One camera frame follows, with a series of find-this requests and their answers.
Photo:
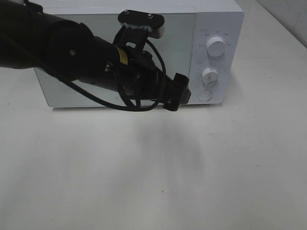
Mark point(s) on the white timer knob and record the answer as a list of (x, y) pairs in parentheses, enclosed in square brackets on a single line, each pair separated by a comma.
[(209, 75)]

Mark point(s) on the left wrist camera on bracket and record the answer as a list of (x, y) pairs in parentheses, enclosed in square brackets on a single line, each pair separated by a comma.
[(137, 27)]

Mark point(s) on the round white door button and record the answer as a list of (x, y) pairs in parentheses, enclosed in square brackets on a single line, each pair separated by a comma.
[(205, 95)]

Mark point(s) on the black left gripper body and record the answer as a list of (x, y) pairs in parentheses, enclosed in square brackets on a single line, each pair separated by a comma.
[(141, 81)]

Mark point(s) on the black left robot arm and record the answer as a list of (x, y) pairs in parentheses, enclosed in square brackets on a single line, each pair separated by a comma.
[(64, 49)]

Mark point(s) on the upper white power knob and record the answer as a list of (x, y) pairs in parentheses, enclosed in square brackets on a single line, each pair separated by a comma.
[(215, 46)]

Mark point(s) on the white microwave door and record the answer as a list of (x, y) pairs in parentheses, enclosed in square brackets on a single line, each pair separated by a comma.
[(174, 47)]

